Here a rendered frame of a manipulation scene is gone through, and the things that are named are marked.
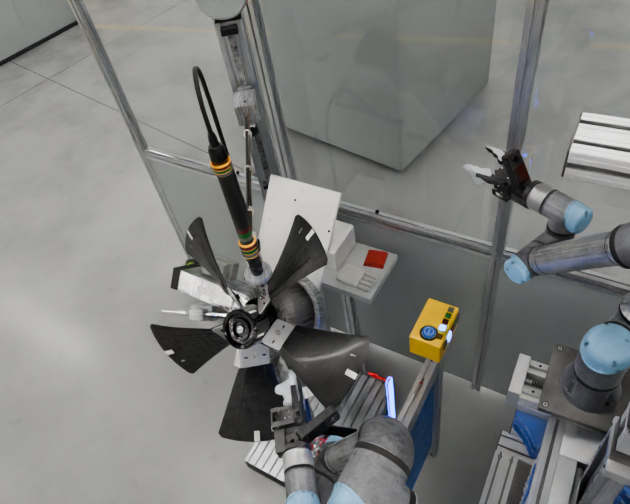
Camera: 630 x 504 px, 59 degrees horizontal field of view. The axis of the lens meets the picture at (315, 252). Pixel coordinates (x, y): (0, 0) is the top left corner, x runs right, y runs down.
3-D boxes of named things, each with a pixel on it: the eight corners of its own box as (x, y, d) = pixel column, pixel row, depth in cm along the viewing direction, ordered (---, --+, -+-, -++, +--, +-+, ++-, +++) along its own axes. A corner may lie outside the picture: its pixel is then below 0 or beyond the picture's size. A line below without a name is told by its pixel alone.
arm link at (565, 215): (571, 243, 141) (578, 219, 135) (535, 221, 148) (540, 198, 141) (591, 227, 144) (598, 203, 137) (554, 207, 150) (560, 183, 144)
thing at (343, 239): (322, 232, 230) (318, 213, 222) (356, 243, 224) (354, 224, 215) (302, 260, 221) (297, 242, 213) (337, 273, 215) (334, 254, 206)
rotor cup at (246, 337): (239, 334, 173) (213, 344, 162) (247, 290, 170) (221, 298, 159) (277, 350, 167) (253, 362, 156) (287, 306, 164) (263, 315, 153)
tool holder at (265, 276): (244, 260, 143) (235, 234, 136) (271, 256, 143) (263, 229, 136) (244, 287, 137) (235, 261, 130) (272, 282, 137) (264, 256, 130)
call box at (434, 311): (428, 316, 183) (428, 296, 175) (457, 326, 178) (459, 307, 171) (409, 354, 174) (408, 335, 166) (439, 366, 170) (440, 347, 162)
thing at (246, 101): (239, 110, 182) (233, 88, 176) (260, 107, 182) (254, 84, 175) (239, 128, 175) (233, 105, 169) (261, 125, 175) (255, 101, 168)
